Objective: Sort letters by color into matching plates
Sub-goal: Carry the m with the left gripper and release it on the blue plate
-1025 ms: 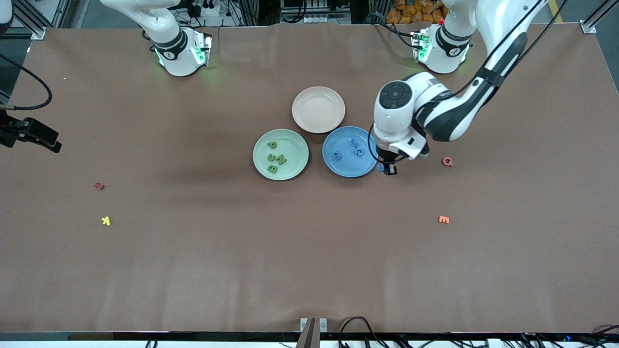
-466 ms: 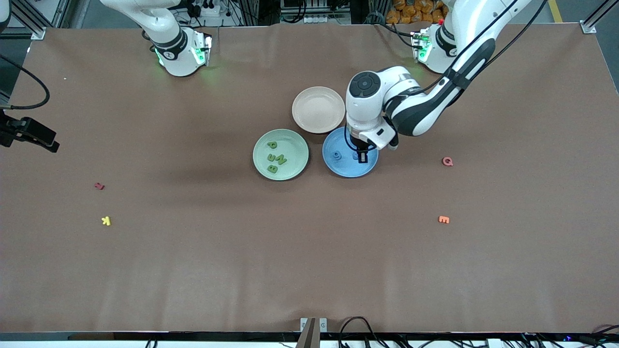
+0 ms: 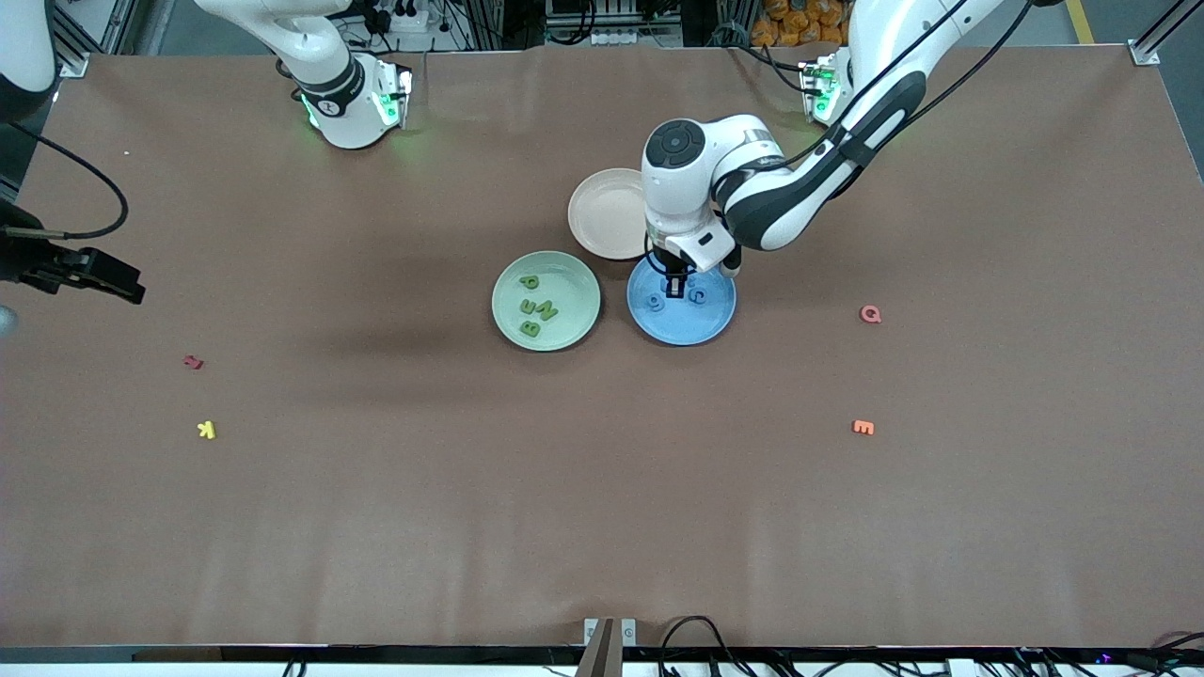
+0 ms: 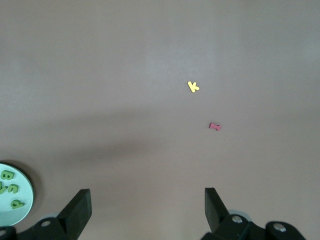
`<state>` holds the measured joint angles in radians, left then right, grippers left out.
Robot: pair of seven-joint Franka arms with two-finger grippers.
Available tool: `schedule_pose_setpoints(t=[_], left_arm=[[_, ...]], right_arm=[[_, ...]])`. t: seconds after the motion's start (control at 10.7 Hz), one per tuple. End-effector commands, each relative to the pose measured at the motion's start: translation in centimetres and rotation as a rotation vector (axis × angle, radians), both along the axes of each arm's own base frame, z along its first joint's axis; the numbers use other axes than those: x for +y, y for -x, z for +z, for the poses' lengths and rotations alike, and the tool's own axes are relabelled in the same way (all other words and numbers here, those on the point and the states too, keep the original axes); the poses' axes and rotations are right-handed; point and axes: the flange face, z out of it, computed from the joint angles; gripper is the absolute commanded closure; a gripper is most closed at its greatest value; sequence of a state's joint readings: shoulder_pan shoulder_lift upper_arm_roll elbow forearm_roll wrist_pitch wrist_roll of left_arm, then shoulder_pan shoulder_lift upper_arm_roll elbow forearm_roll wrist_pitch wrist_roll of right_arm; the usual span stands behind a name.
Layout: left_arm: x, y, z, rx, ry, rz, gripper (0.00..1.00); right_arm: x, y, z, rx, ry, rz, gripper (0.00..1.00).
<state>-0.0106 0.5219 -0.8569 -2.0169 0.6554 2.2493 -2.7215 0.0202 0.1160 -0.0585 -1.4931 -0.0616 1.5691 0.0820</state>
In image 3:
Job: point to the brown table cover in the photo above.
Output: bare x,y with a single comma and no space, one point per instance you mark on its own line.
602,489

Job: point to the white power strip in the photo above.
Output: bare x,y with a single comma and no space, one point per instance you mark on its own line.
404,17

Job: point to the aluminium frame post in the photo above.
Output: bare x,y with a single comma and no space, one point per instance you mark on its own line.
75,58
1145,49

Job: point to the green foam letter B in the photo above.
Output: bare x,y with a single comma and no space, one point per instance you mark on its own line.
530,328

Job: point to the blue round plate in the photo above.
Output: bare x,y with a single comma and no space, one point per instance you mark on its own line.
681,324

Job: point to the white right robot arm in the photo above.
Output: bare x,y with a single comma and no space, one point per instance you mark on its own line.
339,94

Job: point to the green foam letter N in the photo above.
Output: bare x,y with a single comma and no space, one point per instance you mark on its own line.
546,311

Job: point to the grey metal table bracket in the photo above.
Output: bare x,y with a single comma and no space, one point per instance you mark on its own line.
628,632

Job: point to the light green round plate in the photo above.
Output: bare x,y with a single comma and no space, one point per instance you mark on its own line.
574,291

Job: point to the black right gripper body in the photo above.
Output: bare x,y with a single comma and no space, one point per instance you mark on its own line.
26,263

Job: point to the orange snack bags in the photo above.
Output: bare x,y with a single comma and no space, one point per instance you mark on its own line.
809,21

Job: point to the red foam letter Q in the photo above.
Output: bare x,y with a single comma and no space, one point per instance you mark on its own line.
871,314

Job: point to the beige round plate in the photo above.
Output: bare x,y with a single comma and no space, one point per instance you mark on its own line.
607,213

